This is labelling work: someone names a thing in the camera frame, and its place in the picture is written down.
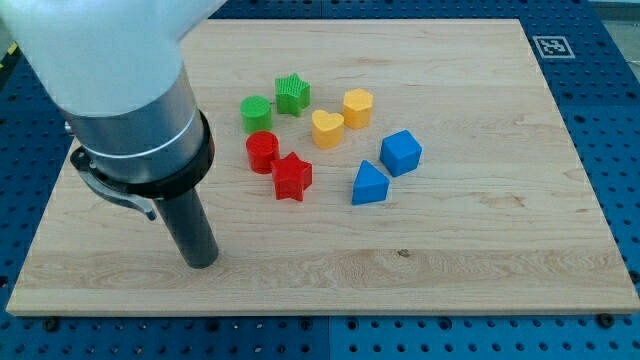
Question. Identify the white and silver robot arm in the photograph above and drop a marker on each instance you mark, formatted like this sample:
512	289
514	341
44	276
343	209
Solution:
116	71

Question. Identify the red star block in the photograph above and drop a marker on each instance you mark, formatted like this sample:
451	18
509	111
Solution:
291	176

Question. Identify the blue triangle block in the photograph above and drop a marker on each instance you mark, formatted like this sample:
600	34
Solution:
370	185

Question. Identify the green star block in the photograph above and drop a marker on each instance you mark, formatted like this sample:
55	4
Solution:
293	95

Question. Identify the light wooden board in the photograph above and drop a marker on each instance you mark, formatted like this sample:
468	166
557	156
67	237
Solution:
498	218

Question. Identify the yellow heart block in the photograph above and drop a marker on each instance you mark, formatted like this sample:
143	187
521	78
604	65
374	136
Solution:
327	129

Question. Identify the red cylinder block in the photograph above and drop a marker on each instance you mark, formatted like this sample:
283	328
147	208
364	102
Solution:
262	148

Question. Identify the blue cube block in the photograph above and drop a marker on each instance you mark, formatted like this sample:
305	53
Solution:
400	153

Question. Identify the yellow hexagon block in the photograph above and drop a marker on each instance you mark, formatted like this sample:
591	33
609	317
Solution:
357	108

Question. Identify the green cylinder block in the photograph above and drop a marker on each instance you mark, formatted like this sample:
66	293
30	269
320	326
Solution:
256	114

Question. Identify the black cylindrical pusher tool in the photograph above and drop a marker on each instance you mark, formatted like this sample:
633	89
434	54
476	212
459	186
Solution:
188	225

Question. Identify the white fiducial marker tag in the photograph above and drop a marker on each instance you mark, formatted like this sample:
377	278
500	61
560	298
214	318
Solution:
553	47

